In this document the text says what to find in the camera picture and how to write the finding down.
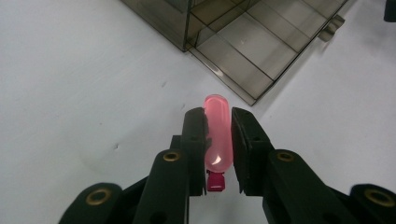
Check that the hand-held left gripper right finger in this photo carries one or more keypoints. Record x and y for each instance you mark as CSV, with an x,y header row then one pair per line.
x,y
280,180

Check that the smoky transparent drawer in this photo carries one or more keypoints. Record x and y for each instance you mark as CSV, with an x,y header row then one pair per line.
x,y
255,53

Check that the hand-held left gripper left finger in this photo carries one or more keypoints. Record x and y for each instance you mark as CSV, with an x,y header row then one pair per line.
x,y
174,174

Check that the smoky transparent organizer box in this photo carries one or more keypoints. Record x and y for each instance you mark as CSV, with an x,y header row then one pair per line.
x,y
162,18

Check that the pink translucent tube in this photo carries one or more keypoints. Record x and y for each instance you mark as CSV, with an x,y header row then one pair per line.
x,y
219,130

